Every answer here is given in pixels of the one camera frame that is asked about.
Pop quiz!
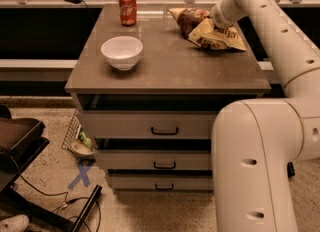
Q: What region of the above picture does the bottom grey drawer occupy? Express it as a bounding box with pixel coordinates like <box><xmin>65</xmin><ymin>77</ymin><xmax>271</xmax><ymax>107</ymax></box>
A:
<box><xmin>105</xmin><ymin>175</ymin><xmax>213</xmax><ymax>191</ymax></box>

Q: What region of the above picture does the small bowl on floor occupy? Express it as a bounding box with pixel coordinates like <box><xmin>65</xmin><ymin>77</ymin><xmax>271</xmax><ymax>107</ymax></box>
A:
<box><xmin>71</xmin><ymin>141</ymin><xmax>93</xmax><ymax>159</ymax></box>

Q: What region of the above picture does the grey drawer cabinet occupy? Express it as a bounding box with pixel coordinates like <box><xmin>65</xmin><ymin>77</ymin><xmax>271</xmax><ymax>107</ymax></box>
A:
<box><xmin>66</xmin><ymin>6</ymin><xmax>270</xmax><ymax>178</ymax></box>

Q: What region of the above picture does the wire basket on floor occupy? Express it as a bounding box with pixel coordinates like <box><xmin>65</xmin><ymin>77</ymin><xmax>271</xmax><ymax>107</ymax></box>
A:
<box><xmin>61</xmin><ymin>112</ymin><xmax>81</xmax><ymax>150</ymax></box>

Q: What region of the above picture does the grey drawer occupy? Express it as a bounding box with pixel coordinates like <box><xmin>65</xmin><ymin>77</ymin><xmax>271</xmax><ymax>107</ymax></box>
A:
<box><xmin>105</xmin><ymin>175</ymin><xmax>213</xmax><ymax>191</ymax></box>
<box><xmin>94</xmin><ymin>150</ymin><xmax>211</xmax><ymax>171</ymax></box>
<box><xmin>77</xmin><ymin>111</ymin><xmax>216</xmax><ymax>139</ymax></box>

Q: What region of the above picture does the top grey drawer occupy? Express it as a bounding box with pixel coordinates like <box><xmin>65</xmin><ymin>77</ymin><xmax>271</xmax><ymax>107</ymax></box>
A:
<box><xmin>77</xmin><ymin>111</ymin><xmax>216</xmax><ymax>139</ymax></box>

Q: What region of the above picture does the red cola can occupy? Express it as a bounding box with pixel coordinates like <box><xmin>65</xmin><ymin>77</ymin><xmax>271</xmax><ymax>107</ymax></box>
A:
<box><xmin>119</xmin><ymin>0</ymin><xmax>137</xmax><ymax>26</ymax></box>

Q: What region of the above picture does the white ceramic bowl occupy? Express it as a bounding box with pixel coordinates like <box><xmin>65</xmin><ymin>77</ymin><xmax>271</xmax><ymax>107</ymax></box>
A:
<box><xmin>100</xmin><ymin>36</ymin><xmax>143</xmax><ymax>71</ymax></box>

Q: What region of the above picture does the black cart with tray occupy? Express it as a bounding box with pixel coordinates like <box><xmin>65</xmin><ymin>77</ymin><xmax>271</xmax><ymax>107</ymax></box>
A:
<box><xmin>0</xmin><ymin>105</ymin><xmax>102</xmax><ymax>232</ymax></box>

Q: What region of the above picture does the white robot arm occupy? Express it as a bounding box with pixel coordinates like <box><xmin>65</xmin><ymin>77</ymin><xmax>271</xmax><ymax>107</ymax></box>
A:
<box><xmin>212</xmin><ymin>0</ymin><xmax>320</xmax><ymax>232</ymax></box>

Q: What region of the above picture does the white shoe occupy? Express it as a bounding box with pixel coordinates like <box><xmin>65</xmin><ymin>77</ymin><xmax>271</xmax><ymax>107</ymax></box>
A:
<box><xmin>0</xmin><ymin>215</ymin><xmax>29</xmax><ymax>232</ymax></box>

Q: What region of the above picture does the black stand leg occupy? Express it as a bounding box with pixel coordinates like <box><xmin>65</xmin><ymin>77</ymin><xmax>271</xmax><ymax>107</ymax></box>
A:
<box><xmin>287</xmin><ymin>162</ymin><xmax>295</xmax><ymax>178</ymax></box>

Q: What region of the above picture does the blue tape cross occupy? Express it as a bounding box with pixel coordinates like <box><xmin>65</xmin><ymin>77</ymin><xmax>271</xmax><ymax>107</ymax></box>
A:
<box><xmin>67</xmin><ymin>160</ymin><xmax>95</xmax><ymax>190</ymax></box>

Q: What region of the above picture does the brown chip bag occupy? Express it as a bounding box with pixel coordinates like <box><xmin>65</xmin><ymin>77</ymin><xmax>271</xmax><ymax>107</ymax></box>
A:
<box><xmin>169</xmin><ymin>8</ymin><xmax>246</xmax><ymax>51</ymax></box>

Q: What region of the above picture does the middle grey drawer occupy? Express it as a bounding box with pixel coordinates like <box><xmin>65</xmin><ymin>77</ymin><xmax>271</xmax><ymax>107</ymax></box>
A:
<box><xmin>94</xmin><ymin>150</ymin><xmax>211</xmax><ymax>171</ymax></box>

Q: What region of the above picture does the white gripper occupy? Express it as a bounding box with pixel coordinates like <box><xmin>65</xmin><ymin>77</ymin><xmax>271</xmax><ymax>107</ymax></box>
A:
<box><xmin>211</xmin><ymin>0</ymin><xmax>246</xmax><ymax>29</ymax></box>

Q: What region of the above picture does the black floor cable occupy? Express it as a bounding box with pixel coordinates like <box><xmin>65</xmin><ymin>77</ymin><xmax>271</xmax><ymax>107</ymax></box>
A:
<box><xmin>9</xmin><ymin>155</ymin><xmax>102</xmax><ymax>232</ymax></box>

